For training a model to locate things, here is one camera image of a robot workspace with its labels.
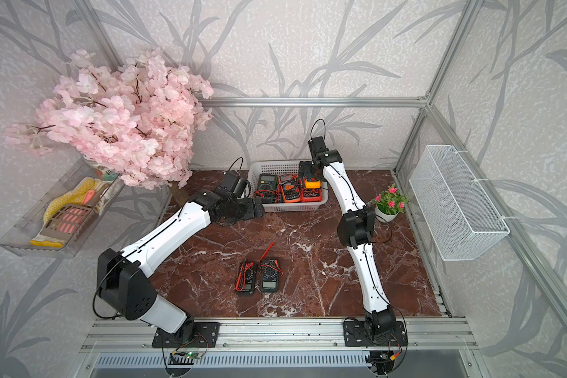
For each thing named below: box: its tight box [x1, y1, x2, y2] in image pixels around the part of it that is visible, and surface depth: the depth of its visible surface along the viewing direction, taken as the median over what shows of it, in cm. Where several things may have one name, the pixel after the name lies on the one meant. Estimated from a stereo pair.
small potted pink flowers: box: [371, 184, 408, 223], surface depth 93 cm
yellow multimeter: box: [304, 179, 322, 189], surface depth 98 cm
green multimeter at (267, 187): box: [253, 173, 278, 204], surface depth 104 cm
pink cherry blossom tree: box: [3, 48, 214, 190], surface depth 62 cm
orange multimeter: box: [277, 173, 302, 204], surface depth 104 cm
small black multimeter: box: [234, 259, 256, 295], surface depth 84 cm
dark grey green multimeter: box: [259, 258, 284, 293], surface depth 84 cm
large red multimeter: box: [300, 188, 323, 203], surface depth 98 cm
